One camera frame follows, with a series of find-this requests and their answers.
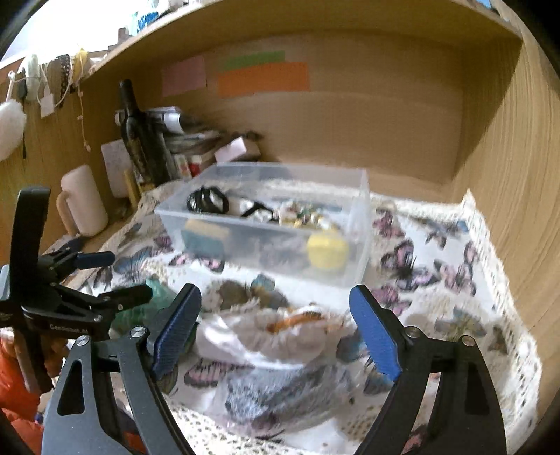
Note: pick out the white card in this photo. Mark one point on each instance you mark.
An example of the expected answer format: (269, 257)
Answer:
(114, 164)

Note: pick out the green sticky note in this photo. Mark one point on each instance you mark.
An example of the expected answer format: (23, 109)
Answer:
(253, 60)

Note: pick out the clear plastic storage box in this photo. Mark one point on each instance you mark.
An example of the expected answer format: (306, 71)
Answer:
(262, 258)

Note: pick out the person's left forearm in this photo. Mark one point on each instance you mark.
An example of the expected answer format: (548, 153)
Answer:
(17, 393)

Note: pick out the white hanging tag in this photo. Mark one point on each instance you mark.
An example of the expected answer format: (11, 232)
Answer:
(47, 104)

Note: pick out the black hair clip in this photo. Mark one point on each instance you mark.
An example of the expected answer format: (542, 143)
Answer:
(258, 210)

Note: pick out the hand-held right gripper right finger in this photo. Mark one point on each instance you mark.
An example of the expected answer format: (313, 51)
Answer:
(375, 334)

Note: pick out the clear plastic bag with items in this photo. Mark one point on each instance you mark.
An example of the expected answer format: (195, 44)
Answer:
(245, 337)

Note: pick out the pink sticky note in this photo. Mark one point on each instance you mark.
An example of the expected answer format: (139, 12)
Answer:
(183, 75)

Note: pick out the white fluffy pompom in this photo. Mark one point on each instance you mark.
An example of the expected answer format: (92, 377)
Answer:
(8, 131)

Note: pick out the yellow round case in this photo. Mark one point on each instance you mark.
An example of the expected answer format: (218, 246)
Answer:
(327, 250)

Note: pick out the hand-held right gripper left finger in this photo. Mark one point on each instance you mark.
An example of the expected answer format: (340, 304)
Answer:
(174, 337)

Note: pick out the yellow and teal sponge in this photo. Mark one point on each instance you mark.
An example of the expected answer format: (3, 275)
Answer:
(204, 236)

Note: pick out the orange sticky note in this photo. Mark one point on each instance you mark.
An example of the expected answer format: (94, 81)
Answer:
(262, 79)

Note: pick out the cream mug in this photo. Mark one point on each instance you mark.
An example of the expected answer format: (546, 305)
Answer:
(85, 201)

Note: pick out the leopard print headband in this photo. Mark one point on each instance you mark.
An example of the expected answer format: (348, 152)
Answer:
(61, 78)

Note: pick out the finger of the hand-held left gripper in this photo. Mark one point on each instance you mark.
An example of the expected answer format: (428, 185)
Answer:
(94, 260)
(127, 297)

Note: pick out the dark glass bottle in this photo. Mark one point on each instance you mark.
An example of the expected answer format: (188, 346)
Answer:
(140, 144)

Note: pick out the wooden shelf unit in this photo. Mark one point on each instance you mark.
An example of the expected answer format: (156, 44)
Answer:
(393, 131)

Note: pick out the stack of books and papers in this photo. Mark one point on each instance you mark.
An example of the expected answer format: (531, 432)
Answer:
(192, 144)

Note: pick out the butterfly printed lace cloth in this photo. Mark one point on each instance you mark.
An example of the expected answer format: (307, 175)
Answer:
(437, 245)

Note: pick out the gold trinket cluster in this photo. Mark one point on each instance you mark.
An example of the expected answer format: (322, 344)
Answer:
(306, 215)

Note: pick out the pink small box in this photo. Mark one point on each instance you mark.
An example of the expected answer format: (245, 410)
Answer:
(232, 148)

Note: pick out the green soft item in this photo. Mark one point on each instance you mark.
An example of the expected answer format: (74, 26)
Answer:
(131, 321)

